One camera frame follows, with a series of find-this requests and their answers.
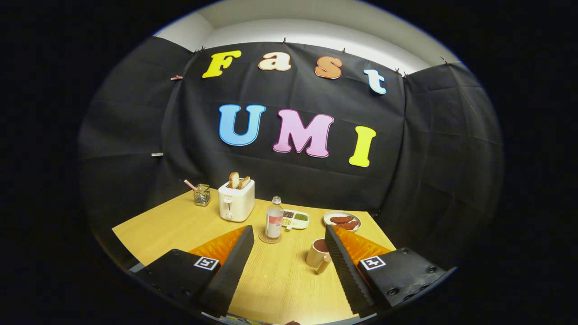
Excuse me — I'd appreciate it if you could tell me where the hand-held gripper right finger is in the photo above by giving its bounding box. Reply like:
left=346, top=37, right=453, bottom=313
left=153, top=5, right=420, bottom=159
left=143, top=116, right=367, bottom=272
left=324, top=224, right=457, bottom=319

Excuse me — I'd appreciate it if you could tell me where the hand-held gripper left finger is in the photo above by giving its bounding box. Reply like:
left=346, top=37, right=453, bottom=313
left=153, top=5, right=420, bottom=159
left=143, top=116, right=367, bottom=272
left=135, top=225, right=255, bottom=318

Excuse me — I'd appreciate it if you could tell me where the beige cup wooden handle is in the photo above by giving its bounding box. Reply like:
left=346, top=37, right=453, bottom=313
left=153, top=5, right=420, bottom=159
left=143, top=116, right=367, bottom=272
left=306, top=238, right=332, bottom=274

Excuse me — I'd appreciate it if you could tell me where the clear juice bottle pink label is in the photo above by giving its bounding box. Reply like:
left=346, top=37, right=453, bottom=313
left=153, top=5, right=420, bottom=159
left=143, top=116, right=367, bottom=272
left=265, top=196, right=284, bottom=239

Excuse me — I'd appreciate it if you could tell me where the wooden table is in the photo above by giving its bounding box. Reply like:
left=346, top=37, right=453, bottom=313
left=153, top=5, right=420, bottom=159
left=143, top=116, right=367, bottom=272
left=112, top=189, right=398, bottom=325

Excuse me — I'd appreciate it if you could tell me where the white round plate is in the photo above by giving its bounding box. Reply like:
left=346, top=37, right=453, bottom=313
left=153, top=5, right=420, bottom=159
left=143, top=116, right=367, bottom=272
left=323, top=211, right=362, bottom=233

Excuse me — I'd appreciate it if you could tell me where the white toaster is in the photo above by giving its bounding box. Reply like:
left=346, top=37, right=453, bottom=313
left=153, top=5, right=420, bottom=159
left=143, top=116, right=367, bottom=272
left=218, top=179, right=256, bottom=222

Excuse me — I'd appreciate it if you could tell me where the white divided dish with seeds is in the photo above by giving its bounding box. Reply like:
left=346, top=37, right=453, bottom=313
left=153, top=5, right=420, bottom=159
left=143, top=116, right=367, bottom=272
left=281, top=209, right=310, bottom=230

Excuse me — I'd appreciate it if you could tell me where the black backdrop cloth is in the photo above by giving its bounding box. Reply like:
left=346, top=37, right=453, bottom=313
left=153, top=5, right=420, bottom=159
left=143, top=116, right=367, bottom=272
left=77, top=35, right=504, bottom=271

